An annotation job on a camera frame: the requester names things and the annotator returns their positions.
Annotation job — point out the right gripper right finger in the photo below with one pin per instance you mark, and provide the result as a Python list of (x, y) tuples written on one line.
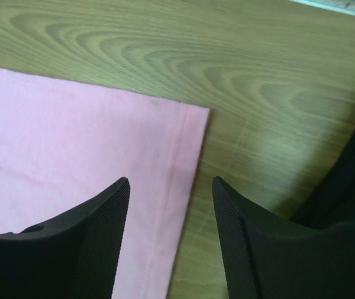
[(266, 256)]

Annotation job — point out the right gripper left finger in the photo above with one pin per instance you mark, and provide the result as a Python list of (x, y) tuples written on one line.
[(72, 255)]

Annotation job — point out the light pink t shirt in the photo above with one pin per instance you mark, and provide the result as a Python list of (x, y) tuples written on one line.
[(63, 142)]

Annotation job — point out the aluminium frame rail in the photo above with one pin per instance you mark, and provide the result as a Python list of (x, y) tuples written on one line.
[(342, 6)]

